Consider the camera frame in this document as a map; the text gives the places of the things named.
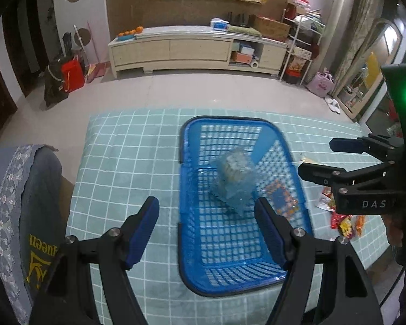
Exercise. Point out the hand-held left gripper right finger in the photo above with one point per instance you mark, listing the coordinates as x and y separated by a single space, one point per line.
269 226

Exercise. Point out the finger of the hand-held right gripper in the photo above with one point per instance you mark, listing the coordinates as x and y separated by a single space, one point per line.
319 173
345 145

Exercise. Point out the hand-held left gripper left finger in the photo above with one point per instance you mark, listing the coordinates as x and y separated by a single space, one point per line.
145 223

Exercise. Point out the white red snack packet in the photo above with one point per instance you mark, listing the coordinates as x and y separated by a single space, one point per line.
324 198

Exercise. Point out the red yellow snack packet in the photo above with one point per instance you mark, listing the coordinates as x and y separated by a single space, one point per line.
343 225

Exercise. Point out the blue plastic basket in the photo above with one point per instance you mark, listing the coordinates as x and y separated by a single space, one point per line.
223 250

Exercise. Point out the clear blue snack bag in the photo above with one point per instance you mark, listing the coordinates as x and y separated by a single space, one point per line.
235 172

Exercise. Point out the person's right hand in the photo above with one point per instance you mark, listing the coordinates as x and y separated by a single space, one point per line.
394 233

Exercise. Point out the small orange snack packet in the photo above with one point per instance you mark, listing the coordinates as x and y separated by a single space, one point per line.
359 223

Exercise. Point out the orange blue chip bag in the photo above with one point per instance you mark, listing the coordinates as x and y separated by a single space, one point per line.
280 198

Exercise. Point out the pair of white slippers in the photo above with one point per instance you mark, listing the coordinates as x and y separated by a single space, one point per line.
333 105

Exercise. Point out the green checked tablecloth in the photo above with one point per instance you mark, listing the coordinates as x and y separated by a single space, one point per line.
121 176

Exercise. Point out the pink bag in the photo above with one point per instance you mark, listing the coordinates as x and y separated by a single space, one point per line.
320 84

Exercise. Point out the arched floor mirror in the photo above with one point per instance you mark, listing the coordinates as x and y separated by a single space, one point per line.
375 67

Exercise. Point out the red gift box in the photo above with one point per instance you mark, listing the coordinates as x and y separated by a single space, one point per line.
295 69

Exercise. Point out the white metal rack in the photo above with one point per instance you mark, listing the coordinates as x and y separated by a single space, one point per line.
302 40

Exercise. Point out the chair with grey cover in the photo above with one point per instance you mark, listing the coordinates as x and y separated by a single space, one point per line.
37 193

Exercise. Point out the white paper roll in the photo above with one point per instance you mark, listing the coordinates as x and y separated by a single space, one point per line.
255 64

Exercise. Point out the patterned beige curtain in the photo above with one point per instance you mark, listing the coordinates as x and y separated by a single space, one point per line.
362 23

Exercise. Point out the orange box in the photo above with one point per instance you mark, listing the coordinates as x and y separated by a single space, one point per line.
242 57

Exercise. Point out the light blue box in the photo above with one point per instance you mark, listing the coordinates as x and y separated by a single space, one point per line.
246 49

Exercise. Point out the red white box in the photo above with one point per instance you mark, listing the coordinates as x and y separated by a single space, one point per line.
297 1

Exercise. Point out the green folded cushion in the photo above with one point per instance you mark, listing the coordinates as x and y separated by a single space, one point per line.
243 31

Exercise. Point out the row of dark bottles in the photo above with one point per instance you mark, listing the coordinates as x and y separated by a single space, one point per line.
240 19

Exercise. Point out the red shopping bag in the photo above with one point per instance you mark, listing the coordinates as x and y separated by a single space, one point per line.
72 74

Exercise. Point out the black bag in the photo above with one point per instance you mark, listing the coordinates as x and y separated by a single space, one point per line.
54 84

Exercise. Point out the blue tissue box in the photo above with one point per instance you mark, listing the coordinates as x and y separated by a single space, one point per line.
220 24

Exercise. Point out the cream TV cabinet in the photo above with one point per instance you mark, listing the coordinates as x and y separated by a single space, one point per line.
176 49

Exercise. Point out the blue fruit plate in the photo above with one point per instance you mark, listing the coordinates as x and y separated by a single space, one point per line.
127 37

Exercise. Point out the white mop stick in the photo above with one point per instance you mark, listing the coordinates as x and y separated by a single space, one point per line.
79 44

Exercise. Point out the dark wooden door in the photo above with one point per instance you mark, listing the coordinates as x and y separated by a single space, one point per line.
37 47
0 94

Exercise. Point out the black folded umbrella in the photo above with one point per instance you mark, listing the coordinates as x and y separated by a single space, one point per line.
67 44

